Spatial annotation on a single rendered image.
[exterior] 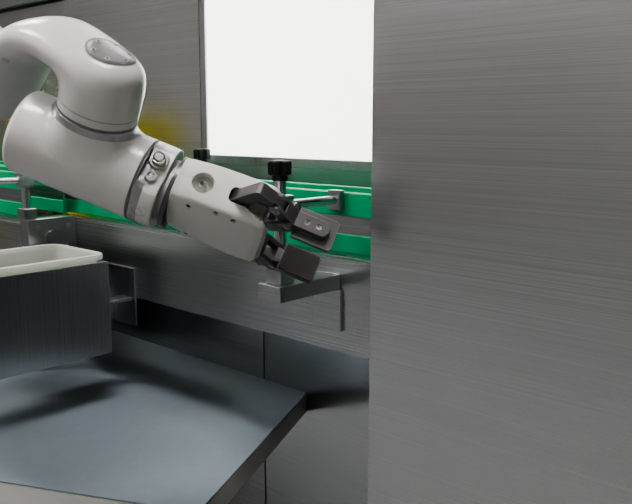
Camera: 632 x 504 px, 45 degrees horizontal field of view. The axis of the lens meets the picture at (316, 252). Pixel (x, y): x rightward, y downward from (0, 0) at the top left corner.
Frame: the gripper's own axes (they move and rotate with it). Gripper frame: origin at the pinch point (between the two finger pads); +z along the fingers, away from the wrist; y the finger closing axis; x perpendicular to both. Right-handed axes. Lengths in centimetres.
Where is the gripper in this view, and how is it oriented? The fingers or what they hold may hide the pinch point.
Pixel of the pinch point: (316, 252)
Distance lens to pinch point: 77.1
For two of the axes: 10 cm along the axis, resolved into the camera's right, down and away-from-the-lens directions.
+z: 9.2, 3.9, 0.4
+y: -1.9, 3.6, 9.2
